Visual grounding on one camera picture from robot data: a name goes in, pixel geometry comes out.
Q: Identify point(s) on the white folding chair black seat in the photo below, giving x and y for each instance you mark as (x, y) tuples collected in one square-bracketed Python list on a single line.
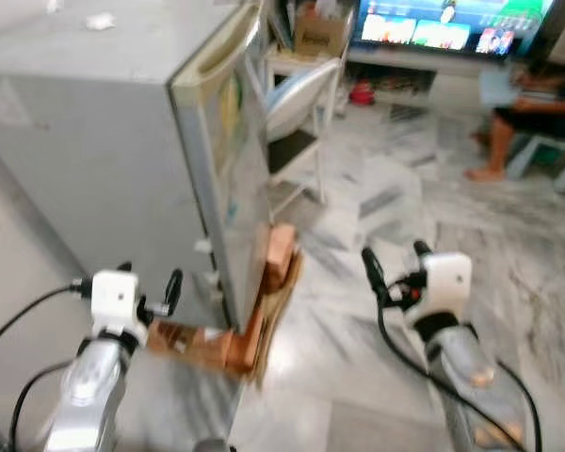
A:
[(292, 151)]

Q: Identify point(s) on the white crumpled tissue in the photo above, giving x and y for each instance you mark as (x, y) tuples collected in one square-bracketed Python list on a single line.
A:
[(99, 21)]

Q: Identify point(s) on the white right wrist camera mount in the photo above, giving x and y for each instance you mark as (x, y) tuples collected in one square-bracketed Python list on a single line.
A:
[(449, 278)]

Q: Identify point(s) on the light blue cushion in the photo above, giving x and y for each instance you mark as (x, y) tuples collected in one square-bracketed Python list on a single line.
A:
[(301, 94)]

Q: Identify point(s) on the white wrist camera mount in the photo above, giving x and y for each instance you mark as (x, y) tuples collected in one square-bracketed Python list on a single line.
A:
[(113, 297), (449, 278)]

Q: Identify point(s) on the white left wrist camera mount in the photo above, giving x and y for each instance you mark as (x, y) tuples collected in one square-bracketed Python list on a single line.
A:
[(113, 297)]

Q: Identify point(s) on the flat screen television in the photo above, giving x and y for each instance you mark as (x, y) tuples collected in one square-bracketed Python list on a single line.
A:
[(433, 24)]

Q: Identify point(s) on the seated person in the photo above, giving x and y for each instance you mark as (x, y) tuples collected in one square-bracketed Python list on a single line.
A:
[(537, 118)]

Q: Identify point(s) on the white tv stand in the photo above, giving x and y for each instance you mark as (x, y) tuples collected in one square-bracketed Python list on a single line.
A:
[(405, 64)]

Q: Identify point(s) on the small red object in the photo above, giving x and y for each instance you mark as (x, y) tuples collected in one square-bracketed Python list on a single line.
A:
[(362, 92)]

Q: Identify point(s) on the brown cardboard box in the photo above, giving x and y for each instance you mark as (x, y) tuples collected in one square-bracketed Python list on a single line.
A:
[(320, 33)]

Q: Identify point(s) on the pale blue plastic stool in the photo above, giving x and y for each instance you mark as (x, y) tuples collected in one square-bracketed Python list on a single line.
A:
[(546, 146)]

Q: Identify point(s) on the white side table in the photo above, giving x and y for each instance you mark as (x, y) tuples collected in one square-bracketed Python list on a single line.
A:
[(281, 61)]

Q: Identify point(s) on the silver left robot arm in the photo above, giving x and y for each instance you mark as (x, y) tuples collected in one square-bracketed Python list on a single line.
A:
[(89, 395)]

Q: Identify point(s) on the orange brick pile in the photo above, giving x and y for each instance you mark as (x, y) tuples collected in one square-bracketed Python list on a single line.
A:
[(217, 348)]

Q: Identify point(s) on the brown cardboard sheet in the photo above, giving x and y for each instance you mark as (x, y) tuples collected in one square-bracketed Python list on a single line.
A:
[(282, 292)]

